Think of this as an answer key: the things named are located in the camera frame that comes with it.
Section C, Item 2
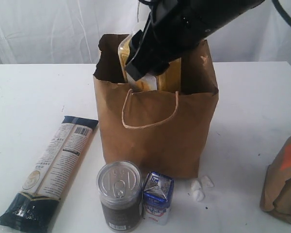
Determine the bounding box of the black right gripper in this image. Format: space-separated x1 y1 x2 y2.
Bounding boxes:
125 0 252 81

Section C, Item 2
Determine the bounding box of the clear can with metal lid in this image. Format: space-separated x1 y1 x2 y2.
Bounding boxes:
97 161 143 233

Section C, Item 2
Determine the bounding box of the long noodle package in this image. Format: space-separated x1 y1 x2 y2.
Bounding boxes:
0 116 98 233

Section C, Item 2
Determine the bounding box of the brown pouch with orange label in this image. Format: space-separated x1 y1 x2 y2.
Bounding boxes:
259 136 291 224

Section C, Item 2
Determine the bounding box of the yellow millet plastic bottle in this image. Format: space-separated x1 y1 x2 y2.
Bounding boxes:
117 31 182 93

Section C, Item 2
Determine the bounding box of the large brown paper bag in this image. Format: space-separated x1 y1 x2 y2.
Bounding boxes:
93 34 219 179

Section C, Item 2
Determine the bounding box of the white curtain backdrop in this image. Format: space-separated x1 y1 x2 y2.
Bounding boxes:
0 0 291 65

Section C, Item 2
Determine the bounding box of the blue white milk carton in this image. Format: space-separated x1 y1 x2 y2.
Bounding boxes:
143 172 174 225

